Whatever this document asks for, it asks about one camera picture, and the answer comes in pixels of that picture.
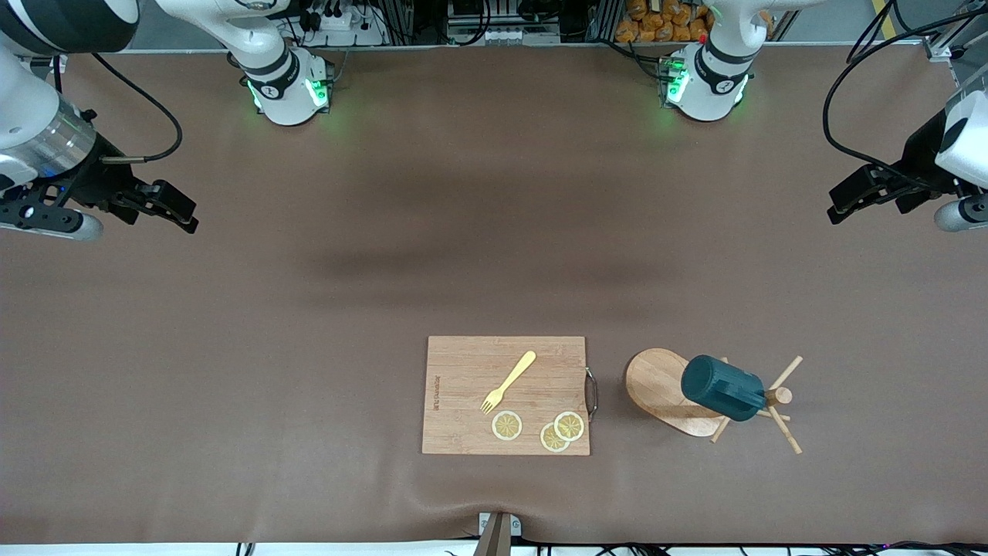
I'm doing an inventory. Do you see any teal cup yellow inside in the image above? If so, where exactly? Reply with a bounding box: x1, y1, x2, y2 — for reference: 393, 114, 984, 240
682, 354, 766, 422

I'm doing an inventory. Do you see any wooden cup rack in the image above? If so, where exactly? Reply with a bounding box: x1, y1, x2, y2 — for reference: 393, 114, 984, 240
625, 347, 804, 455

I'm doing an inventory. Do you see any white power strip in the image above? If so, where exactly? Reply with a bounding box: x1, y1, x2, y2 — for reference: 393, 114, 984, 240
305, 9, 387, 47

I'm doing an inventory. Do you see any wooden cutting board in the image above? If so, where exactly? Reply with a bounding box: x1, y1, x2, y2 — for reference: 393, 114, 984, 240
421, 335, 591, 456

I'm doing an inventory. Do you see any white socket bar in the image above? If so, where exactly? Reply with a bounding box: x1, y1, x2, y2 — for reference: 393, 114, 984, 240
449, 27, 560, 46

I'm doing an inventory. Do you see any yellow plastic fork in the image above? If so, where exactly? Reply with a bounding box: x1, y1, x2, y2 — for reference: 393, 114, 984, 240
480, 351, 537, 415

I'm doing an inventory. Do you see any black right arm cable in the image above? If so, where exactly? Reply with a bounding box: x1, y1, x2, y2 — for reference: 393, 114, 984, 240
91, 50, 184, 164

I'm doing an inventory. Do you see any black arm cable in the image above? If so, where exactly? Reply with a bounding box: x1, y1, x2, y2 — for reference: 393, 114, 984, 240
822, 0, 988, 192
91, 50, 184, 164

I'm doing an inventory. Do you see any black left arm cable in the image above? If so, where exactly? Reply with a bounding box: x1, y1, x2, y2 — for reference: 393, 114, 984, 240
822, 0, 988, 192

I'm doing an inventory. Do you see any metal table edge bracket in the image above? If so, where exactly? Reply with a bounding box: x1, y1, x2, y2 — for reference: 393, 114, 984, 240
479, 512, 522, 556

